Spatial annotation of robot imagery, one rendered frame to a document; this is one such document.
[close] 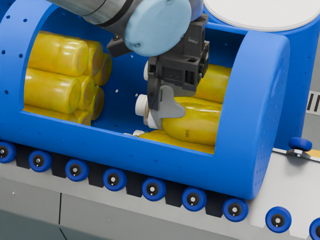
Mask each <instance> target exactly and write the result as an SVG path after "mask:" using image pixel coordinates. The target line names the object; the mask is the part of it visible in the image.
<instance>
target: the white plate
mask: <svg viewBox="0 0 320 240"><path fill-rule="evenodd" d="M203 3H204V5H205V7H206V9H207V10H208V11H209V12H210V13H211V14H212V15H213V16H215V17H216V18H217V19H219V20H221V21H223V22H225V23H227V24H229V25H231V26H234V27H238V28H243V29H249V30H256V31H261V32H277V31H286V30H292V29H295V28H299V27H301V26H304V25H306V24H308V23H310V22H311V21H313V20H314V19H315V18H316V17H317V16H318V15H319V14H320V0H203Z"/></svg>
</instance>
